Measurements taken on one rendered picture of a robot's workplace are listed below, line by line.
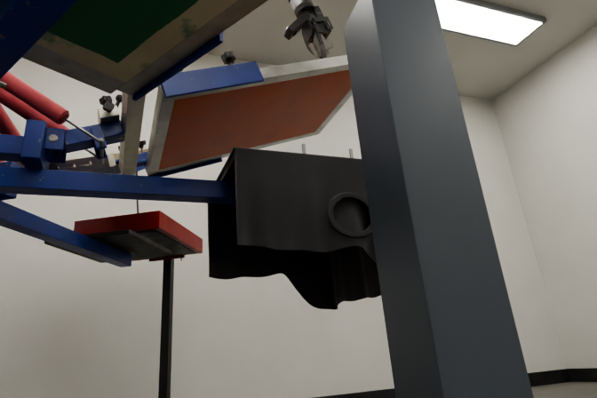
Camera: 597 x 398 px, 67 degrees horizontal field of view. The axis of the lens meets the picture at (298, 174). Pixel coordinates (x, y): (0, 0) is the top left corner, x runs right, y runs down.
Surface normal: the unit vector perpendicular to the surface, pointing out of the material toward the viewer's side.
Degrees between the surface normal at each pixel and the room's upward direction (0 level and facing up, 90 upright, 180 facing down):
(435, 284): 90
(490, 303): 90
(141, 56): 180
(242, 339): 90
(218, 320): 90
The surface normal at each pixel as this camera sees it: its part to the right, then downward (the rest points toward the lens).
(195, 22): 0.07, 0.92
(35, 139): 0.36, -0.38
